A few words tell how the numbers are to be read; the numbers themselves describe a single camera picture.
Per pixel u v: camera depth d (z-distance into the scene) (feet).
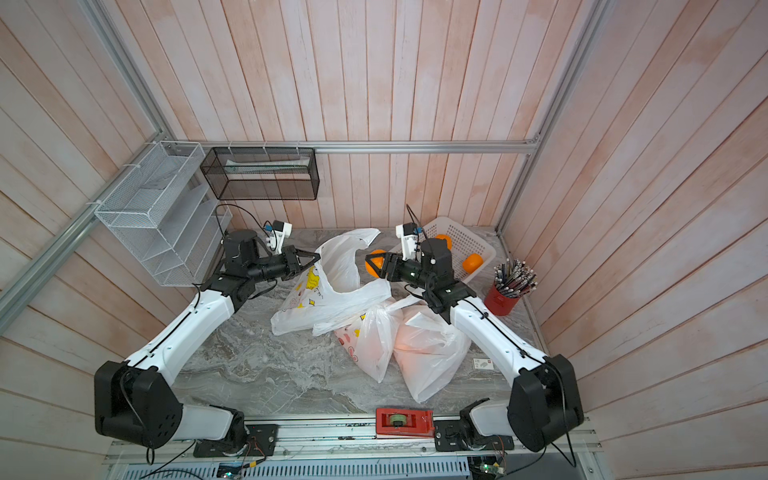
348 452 2.40
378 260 2.33
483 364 2.76
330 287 2.43
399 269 2.22
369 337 2.56
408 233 2.26
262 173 3.49
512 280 2.82
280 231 2.39
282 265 2.28
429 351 2.59
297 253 2.34
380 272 2.26
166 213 2.40
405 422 2.35
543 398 1.33
